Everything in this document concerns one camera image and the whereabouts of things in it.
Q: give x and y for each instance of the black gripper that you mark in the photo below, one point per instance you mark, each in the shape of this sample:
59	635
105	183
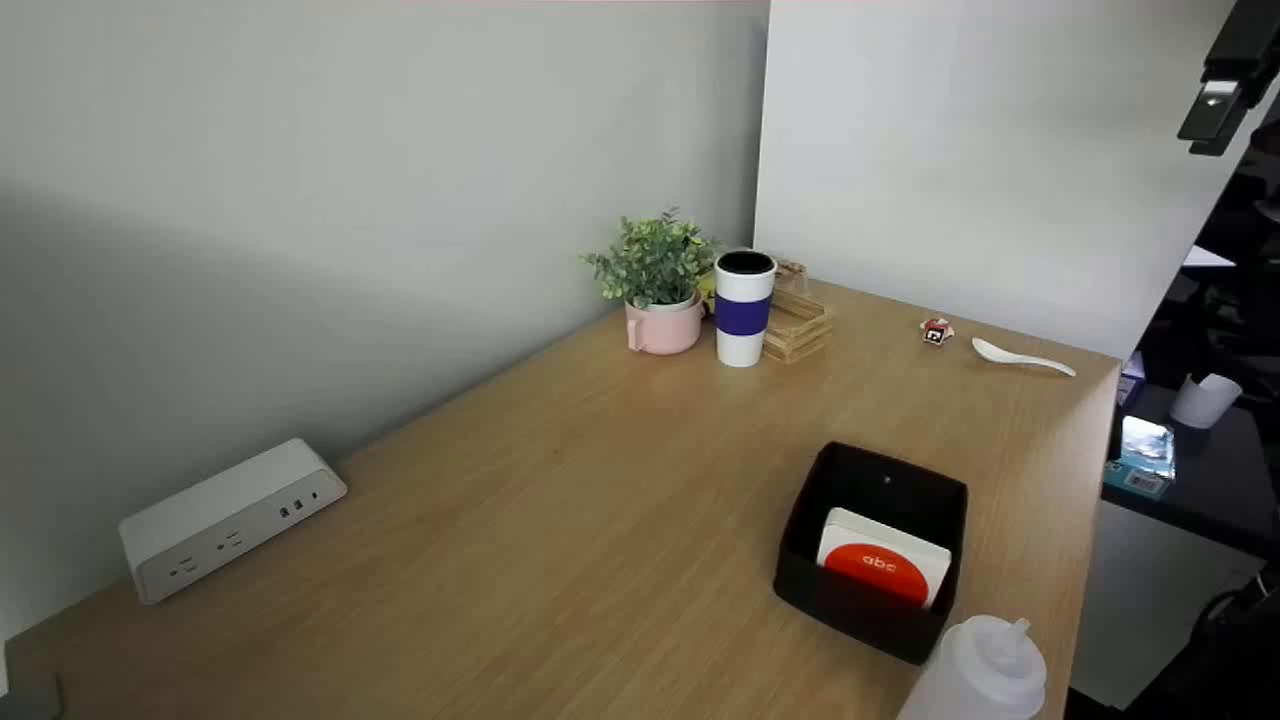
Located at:
1251	37

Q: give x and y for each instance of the white book with red circle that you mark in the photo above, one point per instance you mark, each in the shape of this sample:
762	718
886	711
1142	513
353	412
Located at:
880	566

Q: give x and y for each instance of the black fabric box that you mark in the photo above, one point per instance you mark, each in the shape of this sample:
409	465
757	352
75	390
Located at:
854	611

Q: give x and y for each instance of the white paper cup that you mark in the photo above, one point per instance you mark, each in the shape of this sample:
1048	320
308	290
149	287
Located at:
1204	402

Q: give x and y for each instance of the white plastic spoon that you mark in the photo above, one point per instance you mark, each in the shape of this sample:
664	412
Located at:
994	352

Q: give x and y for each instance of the small red white packet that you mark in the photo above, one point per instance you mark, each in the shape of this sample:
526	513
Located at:
938	332

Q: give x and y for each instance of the dark side table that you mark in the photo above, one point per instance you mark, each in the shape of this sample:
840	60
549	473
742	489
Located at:
1225	484

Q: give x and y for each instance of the wooden slat crate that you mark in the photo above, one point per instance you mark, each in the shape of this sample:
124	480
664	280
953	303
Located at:
796	324

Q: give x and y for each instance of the white cup with blue band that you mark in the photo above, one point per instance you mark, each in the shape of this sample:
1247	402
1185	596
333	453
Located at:
742	320

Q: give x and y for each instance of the green plant in pink pot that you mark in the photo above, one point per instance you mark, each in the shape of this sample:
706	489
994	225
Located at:
661	324

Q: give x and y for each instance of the translucent white squeeze bottle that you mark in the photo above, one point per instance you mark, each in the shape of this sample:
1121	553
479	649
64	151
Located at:
973	681

